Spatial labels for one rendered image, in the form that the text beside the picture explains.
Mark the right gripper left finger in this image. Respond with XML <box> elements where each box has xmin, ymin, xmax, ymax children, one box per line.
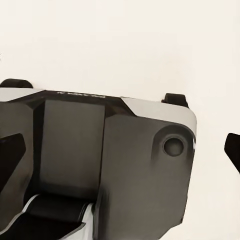
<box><xmin>0</xmin><ymin>133</ymin><xmax>26</xmax><ymax>192</ymax></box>

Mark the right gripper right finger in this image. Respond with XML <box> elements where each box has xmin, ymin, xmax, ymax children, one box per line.
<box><xmin>224</xmin><ymin>132</ymin><xmax>240</xmax><ymax>173</ymax></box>

